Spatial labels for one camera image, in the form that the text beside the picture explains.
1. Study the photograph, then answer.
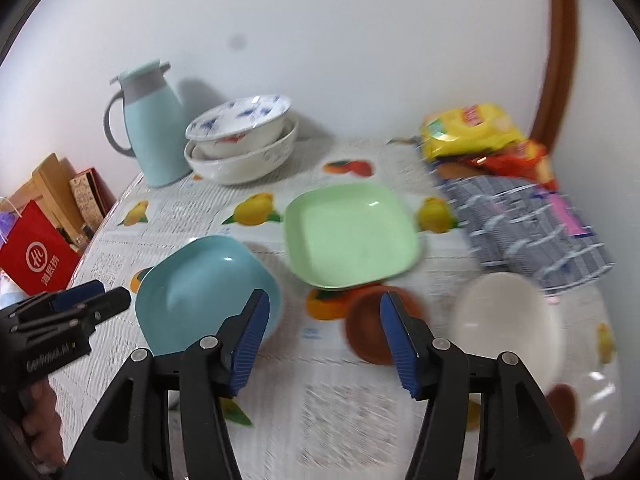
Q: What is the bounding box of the plain white bowl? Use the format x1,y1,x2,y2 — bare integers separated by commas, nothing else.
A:
450,272,566,386

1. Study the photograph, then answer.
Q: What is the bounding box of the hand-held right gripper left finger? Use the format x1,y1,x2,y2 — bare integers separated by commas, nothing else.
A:
62,289,271,480

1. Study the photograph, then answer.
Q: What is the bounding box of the brown wooden door frame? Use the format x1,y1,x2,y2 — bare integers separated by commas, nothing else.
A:
530,0,580,148

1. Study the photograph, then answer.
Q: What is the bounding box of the red paper bag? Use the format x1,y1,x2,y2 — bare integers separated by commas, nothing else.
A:
0,199,82,297

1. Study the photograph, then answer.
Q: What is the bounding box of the wooden box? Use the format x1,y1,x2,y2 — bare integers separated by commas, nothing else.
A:
10,154,85,241

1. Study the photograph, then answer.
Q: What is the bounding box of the small brown bowl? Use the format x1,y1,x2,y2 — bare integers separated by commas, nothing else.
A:
345,285,431,367

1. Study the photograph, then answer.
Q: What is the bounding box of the white patterned ceramic bowl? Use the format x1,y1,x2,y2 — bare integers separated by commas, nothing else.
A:
183,117,300,185

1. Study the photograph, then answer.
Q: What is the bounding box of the person's left hand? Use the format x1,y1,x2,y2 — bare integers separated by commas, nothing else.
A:
20,379,66,467

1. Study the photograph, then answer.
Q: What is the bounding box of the red snack bag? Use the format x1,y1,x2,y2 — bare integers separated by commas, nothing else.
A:
460,140,558,192

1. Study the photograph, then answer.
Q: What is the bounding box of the grey checked folded cloth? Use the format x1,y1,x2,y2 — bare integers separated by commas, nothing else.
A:
435,165,617,296

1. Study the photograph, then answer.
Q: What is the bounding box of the blue floral ceramic bowl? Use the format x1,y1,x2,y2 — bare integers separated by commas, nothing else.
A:
185,94,292,158

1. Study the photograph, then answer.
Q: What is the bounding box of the green square plastic plate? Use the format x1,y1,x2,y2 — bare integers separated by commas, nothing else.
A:
283,183,420,291

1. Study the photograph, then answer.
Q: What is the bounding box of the yellow snack bag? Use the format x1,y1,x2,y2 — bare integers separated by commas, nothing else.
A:
419,103,526,162

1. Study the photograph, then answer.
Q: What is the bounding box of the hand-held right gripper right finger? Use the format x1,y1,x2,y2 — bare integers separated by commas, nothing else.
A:
379,291,586,480

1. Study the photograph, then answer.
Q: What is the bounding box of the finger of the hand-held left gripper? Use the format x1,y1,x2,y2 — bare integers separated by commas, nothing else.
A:
70,287,132,330
50,281,106,312

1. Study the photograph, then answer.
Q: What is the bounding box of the light blue thermos jug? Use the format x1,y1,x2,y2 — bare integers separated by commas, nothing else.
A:
104,60,193,188

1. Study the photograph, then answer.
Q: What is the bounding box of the fruit print tablecloth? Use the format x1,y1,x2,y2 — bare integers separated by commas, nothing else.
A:
47,137,626,480

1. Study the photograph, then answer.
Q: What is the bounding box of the blue square plastic plate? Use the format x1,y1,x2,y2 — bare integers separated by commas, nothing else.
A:
135,235,283,357

